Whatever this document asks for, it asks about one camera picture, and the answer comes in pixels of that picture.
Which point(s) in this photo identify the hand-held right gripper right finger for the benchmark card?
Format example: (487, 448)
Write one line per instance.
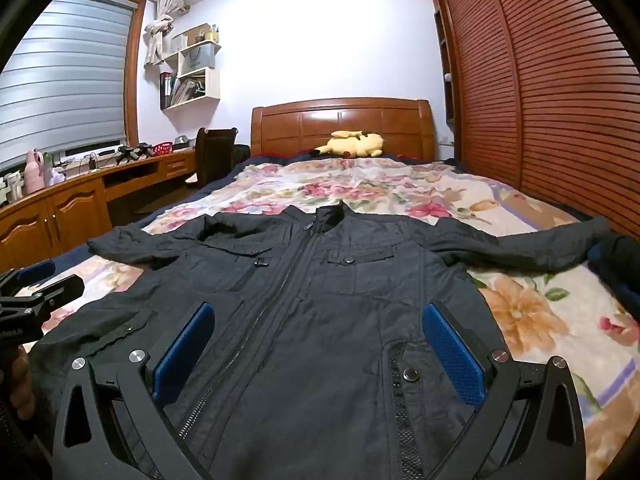
(450, 355)

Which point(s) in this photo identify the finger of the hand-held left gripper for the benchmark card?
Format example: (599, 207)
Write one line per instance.
(60, 287)
(35, 271)

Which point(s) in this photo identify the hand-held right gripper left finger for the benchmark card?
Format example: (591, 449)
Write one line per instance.
(184, 346)

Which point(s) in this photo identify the black zip jacket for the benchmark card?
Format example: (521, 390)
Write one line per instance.
(310, 310)

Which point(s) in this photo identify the person's left hand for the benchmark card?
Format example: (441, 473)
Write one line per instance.
(21, 380)

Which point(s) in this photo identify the wooden desk with cabinets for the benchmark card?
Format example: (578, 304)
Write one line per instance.
(65, 210)

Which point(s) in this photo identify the pink bottle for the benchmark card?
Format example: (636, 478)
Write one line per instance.
(34, 175)

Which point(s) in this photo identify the black desk gadget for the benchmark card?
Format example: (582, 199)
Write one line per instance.
(134, 152)

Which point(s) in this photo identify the red basket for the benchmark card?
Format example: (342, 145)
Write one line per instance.
(162, 148)

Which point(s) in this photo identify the navy blue folded garment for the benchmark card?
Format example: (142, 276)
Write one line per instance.
(612, 285)

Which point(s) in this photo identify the floral blanket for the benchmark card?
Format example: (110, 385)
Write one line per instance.
(380, 185)

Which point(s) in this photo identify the dark wooden chair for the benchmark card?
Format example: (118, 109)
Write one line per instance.
(212, 152)

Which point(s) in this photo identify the black folded garment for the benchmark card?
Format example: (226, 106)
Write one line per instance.
(620, 255)

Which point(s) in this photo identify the grey striped window blind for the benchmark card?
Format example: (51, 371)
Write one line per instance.
(60, 75)

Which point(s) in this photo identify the yellow plush toy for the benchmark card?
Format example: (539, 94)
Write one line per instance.
(352, 145)

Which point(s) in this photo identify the wooden bed headboard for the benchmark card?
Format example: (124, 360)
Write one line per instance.
(345, 122)

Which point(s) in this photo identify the tied beige curtain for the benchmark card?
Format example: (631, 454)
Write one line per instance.
(159, 35)

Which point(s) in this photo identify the grey paper bag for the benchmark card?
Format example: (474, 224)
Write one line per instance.
(197, 57)

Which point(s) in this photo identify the louvered wooden wardrobe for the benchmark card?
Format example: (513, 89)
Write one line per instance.
(550, 85)

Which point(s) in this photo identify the wooden window frame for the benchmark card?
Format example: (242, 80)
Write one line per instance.
(134, 70)

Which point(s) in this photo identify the white wall shelf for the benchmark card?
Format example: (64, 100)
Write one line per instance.
(192, 85)

